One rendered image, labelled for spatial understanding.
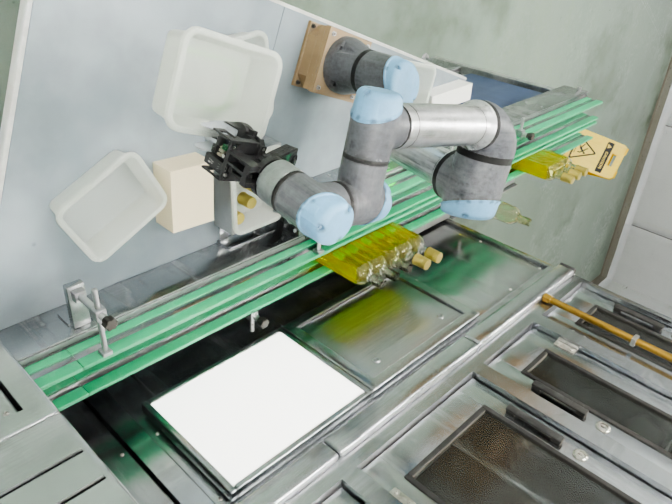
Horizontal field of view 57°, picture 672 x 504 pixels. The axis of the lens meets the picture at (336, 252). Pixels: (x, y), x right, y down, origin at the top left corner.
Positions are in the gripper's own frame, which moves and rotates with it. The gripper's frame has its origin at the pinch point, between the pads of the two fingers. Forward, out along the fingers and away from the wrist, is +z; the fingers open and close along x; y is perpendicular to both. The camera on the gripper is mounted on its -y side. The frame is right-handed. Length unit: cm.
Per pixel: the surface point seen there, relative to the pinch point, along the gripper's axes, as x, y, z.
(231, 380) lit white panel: 62, -26, -3
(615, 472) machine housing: 41, -73, -79
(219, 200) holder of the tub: 29, -34, 29
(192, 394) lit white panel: 65, -17, -1
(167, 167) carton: 20.2, -14.4, 28.4
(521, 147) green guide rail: -2, -167, 18
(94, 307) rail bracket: 44.0, 7.4, 9.6
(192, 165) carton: 18.5, -19.7, 26.4
